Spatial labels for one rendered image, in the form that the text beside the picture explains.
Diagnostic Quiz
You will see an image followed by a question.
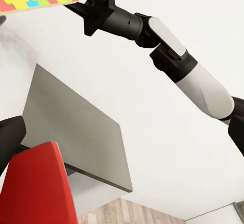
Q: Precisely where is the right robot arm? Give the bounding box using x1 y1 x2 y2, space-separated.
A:
64 0 244 126

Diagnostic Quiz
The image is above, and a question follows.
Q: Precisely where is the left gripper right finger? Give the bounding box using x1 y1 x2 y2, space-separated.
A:
228 115 244 156

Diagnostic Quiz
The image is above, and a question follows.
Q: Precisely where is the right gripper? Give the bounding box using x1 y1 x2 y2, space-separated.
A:
64 0 130 37

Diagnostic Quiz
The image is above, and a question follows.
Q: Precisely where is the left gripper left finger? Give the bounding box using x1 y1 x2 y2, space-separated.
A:
0 115 26 177

